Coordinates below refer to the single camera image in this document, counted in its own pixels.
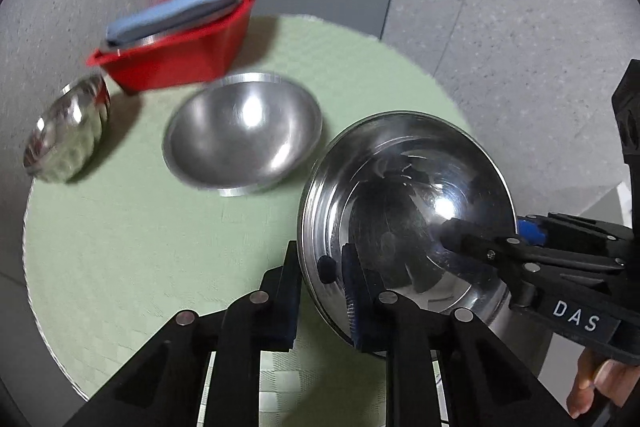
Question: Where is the medium shiny steel bowl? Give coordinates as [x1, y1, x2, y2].
[297, 110, 516, 340]

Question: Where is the small plain steel bowl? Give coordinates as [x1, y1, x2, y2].
[163, 72, 323, 197]

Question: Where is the blue plastic bowl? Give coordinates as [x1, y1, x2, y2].
[105, 0, 246, 48]

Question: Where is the person's right hand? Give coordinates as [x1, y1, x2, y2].
[566, 348, 639, 418]

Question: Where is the round table with lace cloth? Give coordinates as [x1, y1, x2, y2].
[23, 15, 464, 400]

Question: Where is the small faceted steel bowl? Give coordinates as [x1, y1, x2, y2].
[23, 74, 111, 183]

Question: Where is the red plastic basin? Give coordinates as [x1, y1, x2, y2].
[86, 0, 257, 94]

